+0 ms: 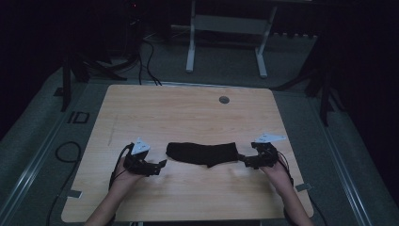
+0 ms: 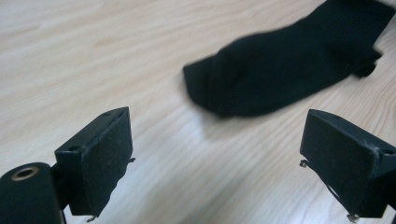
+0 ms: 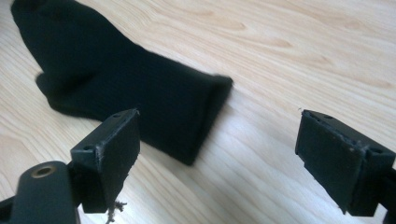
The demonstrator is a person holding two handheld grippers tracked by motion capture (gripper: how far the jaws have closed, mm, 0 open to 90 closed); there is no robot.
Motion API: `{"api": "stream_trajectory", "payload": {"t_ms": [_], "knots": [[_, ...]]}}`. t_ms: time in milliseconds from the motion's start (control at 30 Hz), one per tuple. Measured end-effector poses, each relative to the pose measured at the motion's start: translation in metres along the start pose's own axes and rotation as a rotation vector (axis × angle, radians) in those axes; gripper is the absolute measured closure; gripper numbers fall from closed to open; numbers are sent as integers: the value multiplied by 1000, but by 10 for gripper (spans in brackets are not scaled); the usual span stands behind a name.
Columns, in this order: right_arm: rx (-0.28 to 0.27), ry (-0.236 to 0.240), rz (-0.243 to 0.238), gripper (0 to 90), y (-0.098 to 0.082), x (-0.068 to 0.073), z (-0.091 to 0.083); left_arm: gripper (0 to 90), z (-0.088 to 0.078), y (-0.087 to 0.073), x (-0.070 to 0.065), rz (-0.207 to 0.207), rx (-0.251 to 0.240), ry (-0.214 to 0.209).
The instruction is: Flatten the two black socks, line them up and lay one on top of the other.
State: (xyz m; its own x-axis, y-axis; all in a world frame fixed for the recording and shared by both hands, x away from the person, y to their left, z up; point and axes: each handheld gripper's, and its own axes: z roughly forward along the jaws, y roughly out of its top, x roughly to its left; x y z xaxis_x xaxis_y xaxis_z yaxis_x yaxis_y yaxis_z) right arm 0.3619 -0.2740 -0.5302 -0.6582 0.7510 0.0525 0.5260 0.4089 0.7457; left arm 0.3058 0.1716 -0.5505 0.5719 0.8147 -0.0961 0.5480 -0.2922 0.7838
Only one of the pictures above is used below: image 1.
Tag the white metal desk frame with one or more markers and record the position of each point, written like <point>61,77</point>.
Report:
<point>229,25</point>

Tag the person's left hand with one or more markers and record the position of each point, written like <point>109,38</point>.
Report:
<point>125,180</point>

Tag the black metal stand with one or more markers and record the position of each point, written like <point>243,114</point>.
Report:
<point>66,81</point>

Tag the grey tape strip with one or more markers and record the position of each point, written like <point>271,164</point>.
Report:
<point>74,194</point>
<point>303,187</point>

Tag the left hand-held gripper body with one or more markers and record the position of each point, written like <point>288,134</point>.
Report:
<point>138,157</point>

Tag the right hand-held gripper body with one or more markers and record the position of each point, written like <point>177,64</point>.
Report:
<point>266,153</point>

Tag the black tripod stand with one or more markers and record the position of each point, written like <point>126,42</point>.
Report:
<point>324,94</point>

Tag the person's right hand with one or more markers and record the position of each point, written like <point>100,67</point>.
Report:
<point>277,175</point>

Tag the grey round table grommet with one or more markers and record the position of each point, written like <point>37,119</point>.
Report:
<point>224,100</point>

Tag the dark computer tower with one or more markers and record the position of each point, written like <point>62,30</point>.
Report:
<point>133,28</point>

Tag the silver floor rail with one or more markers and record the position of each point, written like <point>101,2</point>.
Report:
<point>342,169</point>
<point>29,163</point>

